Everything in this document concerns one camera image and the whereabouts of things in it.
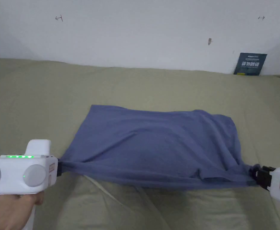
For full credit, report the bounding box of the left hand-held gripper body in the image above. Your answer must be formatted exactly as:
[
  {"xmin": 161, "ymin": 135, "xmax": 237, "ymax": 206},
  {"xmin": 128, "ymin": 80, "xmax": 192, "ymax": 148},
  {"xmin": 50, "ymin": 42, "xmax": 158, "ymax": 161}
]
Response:
[{"xmin": 0, "ymin": 140, "xmax": 64, "ymax": 230}]

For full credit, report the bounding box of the dark blue shirt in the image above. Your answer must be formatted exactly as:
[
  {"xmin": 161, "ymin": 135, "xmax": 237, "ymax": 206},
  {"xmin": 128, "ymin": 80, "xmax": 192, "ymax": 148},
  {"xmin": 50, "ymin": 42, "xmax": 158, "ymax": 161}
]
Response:
[{"xmin": 58, "ymin": 104, "xmax": 260, "ymax": 191}]

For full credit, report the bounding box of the person's left hand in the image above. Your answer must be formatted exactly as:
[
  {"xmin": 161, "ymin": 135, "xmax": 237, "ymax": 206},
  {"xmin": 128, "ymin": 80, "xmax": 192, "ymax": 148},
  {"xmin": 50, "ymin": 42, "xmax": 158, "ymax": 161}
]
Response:
[{"xmin": 0, "ymin": 191, "xmax": 45, "ymax": 230}]

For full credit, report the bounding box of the bed with pale green sheet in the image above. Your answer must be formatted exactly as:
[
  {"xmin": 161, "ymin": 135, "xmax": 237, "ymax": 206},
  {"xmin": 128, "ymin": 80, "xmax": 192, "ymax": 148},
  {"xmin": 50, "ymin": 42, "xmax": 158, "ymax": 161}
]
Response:
[{"xmin": 0, "ymin": 58, "xmax": 280, "ymax": 230}]

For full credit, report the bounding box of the dark teal printed card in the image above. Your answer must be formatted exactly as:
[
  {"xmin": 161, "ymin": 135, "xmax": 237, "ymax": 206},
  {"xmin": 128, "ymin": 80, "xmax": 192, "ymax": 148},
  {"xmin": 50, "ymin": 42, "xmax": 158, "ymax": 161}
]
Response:
[{"xmin": 233, "ymin": 52, "xmax": 268, "ymax": 76}]

